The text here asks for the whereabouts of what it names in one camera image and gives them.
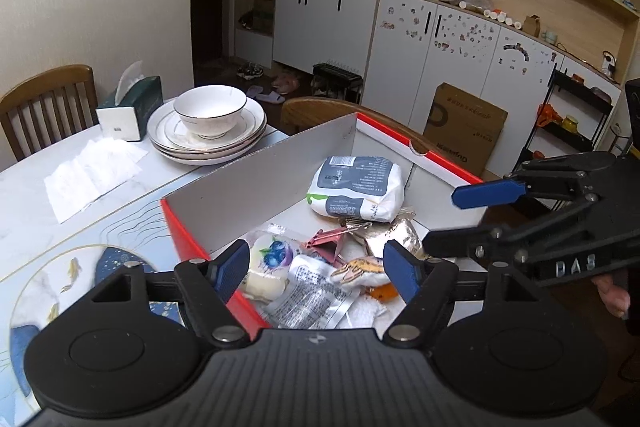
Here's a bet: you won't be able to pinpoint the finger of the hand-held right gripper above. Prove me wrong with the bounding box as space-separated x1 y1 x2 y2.
451 152 616 210
422 202 599 268

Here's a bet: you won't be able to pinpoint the green tissue box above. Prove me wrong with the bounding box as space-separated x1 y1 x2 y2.
95 62 164 142

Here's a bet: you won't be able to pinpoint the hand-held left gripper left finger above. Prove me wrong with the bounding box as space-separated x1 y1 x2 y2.
92 239 251 350

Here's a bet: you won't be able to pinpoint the blueberry cake packet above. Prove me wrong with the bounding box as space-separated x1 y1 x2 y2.
240 227 306 303

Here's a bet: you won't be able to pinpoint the silver foil sachet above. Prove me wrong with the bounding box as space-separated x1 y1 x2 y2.
262 254 358 330

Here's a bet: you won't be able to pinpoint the brown cardboard carton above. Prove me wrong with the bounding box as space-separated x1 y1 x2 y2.
424 82 509 178

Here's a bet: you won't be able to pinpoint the white grey snack bag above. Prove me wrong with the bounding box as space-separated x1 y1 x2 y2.
306 155 404 223

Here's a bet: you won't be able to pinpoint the pair of dark sneakers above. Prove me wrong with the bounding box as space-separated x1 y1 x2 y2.
236 62 265 81

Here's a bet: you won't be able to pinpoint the red cardboard box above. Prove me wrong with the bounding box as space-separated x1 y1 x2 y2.
160 111 485 343

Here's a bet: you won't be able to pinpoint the black wire rack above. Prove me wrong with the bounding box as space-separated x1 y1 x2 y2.
312 63 362 102

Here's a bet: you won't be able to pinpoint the wooden slat-back chair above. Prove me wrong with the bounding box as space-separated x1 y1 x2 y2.
0 64 99 162

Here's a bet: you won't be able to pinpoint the gold snack packet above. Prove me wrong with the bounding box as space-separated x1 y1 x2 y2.
362 218 423 258

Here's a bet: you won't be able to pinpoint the bag of white beads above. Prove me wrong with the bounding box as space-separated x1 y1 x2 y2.
345 297 388 328

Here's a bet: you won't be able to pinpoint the white gold-rimmed bowl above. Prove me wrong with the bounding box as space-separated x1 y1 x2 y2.
173 85 248 140

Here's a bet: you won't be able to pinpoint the pair of pink slippers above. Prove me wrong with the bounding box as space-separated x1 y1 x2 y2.
270 74 301 95

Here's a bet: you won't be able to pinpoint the pink binder clip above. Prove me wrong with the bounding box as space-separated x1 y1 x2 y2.
300 217 373 265

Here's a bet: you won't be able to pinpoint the beige plush toy head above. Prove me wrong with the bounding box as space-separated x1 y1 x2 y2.
330 257 393 285

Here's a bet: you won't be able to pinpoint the wooden curved-back chair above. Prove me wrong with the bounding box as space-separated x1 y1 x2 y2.
280 97 436 158

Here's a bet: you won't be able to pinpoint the white paper napkins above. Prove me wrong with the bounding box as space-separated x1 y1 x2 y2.
44 138 151 224

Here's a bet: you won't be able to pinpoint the orange tangerine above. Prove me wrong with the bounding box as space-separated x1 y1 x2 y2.
367 284 401 303

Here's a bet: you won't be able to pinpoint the pair of purple slippers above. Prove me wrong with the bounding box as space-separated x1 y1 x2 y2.
246 85 286 105

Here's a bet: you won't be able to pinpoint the white and wood storage cabinet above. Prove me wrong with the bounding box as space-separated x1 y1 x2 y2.
235 0 640 188

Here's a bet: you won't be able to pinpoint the person's right hand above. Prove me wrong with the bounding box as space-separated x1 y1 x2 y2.
591 274 632 320

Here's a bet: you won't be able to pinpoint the black trolley rack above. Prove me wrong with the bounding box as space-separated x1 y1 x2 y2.
535 69 628 158

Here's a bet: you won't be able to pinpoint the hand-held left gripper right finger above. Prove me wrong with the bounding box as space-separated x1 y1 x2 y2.
382 239 536 350

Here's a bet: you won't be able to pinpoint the white gold-rimmed plate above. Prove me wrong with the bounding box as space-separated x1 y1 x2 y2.
146 97 268 151
150 122 268 159
156 137 266 166

